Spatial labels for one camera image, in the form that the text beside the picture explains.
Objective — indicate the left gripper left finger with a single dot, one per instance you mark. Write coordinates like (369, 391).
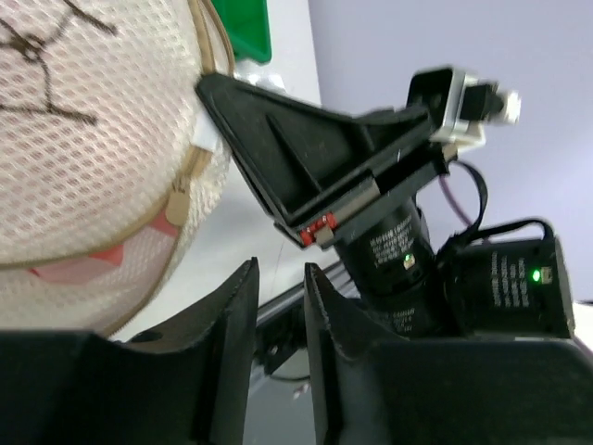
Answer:
(183, 381)

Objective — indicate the pink bra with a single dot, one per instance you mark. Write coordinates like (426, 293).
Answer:
(84, 269)

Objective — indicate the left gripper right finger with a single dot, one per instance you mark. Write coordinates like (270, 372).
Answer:
(370, 386)

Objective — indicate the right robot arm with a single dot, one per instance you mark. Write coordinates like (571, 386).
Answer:
(475, 285)

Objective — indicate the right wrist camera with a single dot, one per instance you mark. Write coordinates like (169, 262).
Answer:
(461, 104)

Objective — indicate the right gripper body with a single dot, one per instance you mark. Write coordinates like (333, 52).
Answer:
(403, 160)

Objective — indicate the green plastic tray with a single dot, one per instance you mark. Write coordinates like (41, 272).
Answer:
(247, 24)

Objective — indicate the white mesh laundry bag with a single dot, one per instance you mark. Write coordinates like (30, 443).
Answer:
(101, 131)

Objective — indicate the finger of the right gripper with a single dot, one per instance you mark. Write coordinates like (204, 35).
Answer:
(294, 155)

